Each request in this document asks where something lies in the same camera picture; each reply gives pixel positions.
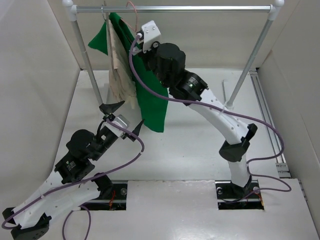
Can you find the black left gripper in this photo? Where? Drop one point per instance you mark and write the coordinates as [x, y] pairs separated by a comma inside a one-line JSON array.
[[110, 109]]

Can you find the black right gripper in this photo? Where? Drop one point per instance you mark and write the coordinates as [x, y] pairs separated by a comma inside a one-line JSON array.
[[148, 54]]

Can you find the green t shirt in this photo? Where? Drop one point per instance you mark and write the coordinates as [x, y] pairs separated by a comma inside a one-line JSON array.
[[153, 109]]

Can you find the pink wire hanger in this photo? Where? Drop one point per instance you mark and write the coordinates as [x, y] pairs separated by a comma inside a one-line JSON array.
[[132, 21]]

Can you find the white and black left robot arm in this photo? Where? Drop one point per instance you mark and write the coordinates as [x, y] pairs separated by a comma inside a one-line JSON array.
[[67, 186]]

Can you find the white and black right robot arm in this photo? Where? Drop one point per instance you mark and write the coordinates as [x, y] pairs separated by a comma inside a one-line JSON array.
[[196, 94]]

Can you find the beige cloth on hanger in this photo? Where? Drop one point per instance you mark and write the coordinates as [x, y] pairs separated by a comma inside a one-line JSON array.
[[120, 76]]

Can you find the grey hanger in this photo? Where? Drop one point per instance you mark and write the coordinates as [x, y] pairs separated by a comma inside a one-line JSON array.
[[105, 14]]

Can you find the white metal clothes rack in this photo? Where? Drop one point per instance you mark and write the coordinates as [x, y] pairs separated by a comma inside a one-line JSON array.
[[72, 10]]

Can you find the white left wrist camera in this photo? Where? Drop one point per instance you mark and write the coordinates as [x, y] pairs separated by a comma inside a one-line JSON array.
[[116, 126]]

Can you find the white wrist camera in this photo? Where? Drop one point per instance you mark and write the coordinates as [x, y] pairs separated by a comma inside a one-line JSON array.
[[116, 126], [148, 35]]

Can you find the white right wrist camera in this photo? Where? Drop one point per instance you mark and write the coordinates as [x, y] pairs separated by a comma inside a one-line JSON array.
[[148, 35]]

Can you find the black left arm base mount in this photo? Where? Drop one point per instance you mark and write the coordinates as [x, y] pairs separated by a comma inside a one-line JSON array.
[[112, 195]]

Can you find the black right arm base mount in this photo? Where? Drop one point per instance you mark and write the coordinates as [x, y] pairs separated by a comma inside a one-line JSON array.
[[232, 197]]

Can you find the aluminium rail on right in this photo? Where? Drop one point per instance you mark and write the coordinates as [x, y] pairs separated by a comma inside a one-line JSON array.
[[280, 161]]

